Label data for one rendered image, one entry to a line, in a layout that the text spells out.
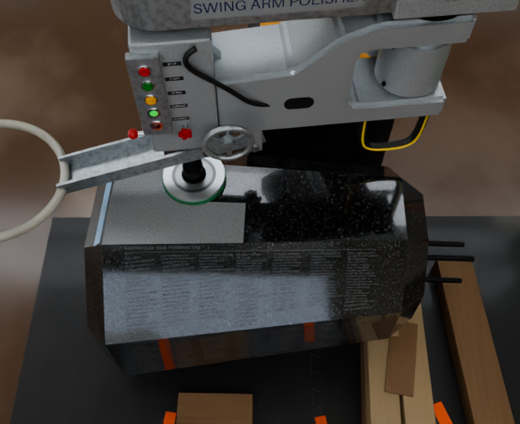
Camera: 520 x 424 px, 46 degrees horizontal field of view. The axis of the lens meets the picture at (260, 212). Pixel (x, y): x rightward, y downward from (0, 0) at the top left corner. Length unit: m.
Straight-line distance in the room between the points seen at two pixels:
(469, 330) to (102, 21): 2.80
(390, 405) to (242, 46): 1.47
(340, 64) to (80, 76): 2.37
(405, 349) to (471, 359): 0.33
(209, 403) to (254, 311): 0.61
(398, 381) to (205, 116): 1.34
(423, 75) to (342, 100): 0.23
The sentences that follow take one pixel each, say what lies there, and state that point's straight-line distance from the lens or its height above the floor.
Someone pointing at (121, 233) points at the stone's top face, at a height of 0.87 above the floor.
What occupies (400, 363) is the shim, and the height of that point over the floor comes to 0.24.
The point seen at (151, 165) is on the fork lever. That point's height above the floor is 1.05.
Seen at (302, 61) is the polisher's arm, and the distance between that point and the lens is 1.62.
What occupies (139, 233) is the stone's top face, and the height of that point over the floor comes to 0.87.
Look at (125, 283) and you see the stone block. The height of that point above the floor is 0.77.
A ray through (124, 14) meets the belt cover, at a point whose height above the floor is 1.65.
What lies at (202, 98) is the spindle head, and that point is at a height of 1.39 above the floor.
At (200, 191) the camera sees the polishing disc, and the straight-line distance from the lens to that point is 2.05.
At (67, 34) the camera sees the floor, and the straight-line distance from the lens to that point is 4.06.
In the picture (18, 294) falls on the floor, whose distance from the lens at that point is 3.05.
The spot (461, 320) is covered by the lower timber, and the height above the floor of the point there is 0.11.
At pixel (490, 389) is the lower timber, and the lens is 2.74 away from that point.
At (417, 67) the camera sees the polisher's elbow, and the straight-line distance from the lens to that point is 1.72.
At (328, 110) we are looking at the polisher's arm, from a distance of 1.76.
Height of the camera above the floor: 2.59
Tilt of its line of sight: 58 degrees down
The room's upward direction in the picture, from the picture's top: straight up
